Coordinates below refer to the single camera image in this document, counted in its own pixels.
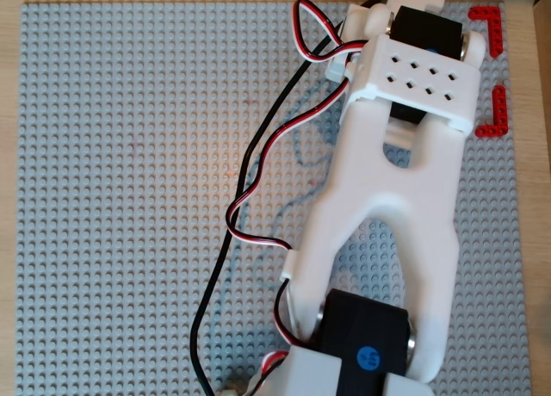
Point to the red L-shaped Lego beam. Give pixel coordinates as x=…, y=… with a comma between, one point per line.
x=496, y=34
x=500, y=107

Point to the grey studded Lego baseplate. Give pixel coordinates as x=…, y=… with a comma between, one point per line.
x=107, y=198

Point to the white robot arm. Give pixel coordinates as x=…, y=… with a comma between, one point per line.
x=387, y=189

